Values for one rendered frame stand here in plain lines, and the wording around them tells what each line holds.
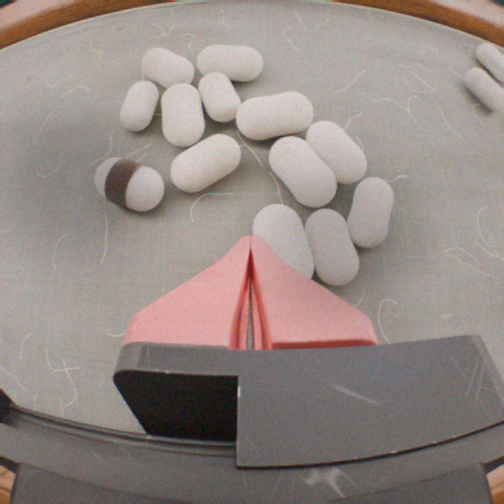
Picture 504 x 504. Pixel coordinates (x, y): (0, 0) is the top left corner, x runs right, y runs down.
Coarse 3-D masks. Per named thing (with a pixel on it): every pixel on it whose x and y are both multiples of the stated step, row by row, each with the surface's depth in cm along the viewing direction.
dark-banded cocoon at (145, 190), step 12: (108, 168) 13; (144, 168) 13; (96, 180) 13; (132, 180) 13; (144, 180) 13; (156, 180) 14; (132, 192) 13; (144, 192) 13; (156, 192) 14; (132, 204) 13; (144, 204) 14; (156, 204) 14
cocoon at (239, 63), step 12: (216, 48) 15; (228, 48) 15; (240, 48) 15; (252, 48) 15; (204, 60) 15; (216, 60) 15; (228, 60) 15; (240, 60) 15; (252, 60) 15; (204, 72) 16; (228, 72) 16; (240, 72) 15; (252, 72) 16
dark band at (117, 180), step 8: (120, 160) 14; (128, 160) 14; (112, 168) 13; (120, 168) 13; (128, 168) 13; (136, 168) 13; (112, 176) 13; (120, 176) 13; (128, 176) 13; (104, 184) 13; (112, 184) 13; (120, 184) 13; (104, 192) 13; (112, 192) 13; (120, 192) 13; (112, 200) 14; (120, 200) 13; (128, 208) 14
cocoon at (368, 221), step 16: (368, 192) 13; (384, 192) 13; (352, 208) 14; (368, 208) 13; (384, 208) 13; (352, 224) 13; (368, 224) 13; (384, 224) 13; (352, 240) 14; (368, 240) 13
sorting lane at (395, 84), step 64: (192, 0) 19; (256, 0) 19; (320, 0) 19; (0, 64) 19; (64, 64) 18; (128, 64) 17; (192, 64) 17; (320, 64) 17; (384, 64) 17; (448, 64) 18; (0, 128) 17; (64, 128) 16; (384, 128) 16; (448, 128) 16; (0, 192) 15; (64, 192) 15; (256, 192) 15; (448, 192) 15; (0, 256) 14; (64, 256) 14; (128, 256) 14; (192, 256) 14; (384, 256) 14; (448, 256) 14; (0, 320) 13; (64, 320) 14; (128, 320) 14; (384, 320) 14; (448, 320) 14; (0, 384) 13; (64, 384) 13
